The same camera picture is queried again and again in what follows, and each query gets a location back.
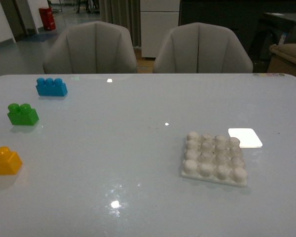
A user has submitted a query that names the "white studded base plate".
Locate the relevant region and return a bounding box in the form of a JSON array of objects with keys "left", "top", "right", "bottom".
[{"left": 181, "top": 131, "right": 248, "bottom": 187}]

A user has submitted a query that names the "yellow toy block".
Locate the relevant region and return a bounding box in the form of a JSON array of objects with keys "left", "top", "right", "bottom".
[{"left": 0, "top": 147, "right": 23, "bottom": 175}]

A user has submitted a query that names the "blue toy block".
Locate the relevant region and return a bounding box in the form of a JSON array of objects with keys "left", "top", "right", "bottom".
[{"left": 36, "top": 78, "right": 68, "bottom": 97}]

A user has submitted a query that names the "green toy block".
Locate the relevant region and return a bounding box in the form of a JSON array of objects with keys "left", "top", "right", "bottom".
[{"left": 7, "top": 103, "right": 39, "bottom": 126}]

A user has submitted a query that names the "right beige chair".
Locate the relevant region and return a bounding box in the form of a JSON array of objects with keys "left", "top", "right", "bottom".
[{"left": 153, "top": 22, "right": 253, "bottom": 74}]

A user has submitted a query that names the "beige chair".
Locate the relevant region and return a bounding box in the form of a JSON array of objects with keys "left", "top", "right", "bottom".
[
  {"left": 153, "top": 22, "right": 253, "bottom": 74},
  {"left": 43, "top": 21, "right": 137, "bottom": 74}
]

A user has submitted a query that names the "left beige chair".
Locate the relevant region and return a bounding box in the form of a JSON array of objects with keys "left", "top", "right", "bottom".
[{"left": 43, "top": 21, "right": 137, "bottom": 74}]

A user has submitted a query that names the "white cabinet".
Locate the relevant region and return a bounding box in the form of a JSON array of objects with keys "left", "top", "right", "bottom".
[{"left": 140, "top": 0, "right": 181, "bottom": 58}]

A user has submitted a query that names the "grey curtain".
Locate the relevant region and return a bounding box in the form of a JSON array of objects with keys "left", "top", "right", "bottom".
[{"left": 99, "top": 0, "right": 141, "bottom": 47}]

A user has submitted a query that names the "brown cardboard box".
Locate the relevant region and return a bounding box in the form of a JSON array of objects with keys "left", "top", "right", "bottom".
[{"left": 267, "top": 43, "right": 296, "bottom": 77}]

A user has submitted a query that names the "dark desk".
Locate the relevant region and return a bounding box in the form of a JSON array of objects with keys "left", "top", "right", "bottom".
[{"left": 248, "top": 13, "right": 296, "bottom": 61}]

